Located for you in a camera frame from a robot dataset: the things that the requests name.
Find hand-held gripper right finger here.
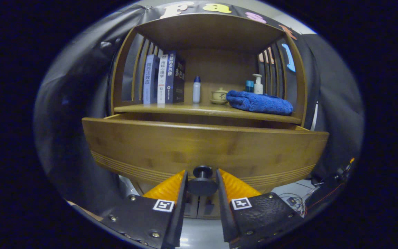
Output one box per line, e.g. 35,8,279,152
215,168,305,249

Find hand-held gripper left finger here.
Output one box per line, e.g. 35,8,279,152
99,169,189,249

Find wooden drawer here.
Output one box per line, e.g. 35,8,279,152
82,112,330,197

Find wooden cabinet door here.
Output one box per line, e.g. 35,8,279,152
202,195,221,219
184,194,203,219

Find wooden countertop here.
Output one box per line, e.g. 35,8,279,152
114,101,303,124

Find wooden cabinet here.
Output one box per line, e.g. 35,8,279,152
82,13,330,220

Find blue folded towel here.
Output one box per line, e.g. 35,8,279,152
226,90,293,116

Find beige lidded teacup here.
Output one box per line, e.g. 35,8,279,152
210,87,229,105

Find white bottle blue cap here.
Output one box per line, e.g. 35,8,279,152
192,76,201,104

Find black device orange tip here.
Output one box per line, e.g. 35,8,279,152
332,157,356,184

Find white pump bottle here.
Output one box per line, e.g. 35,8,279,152
253,74,264,95

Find dark blue book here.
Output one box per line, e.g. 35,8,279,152
164,51,186,104

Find white book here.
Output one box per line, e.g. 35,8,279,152
157,54,169,104

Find light blue book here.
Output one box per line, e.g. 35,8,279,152
143,54,161,105

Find black floor cables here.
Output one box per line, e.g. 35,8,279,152
278,192,306,216

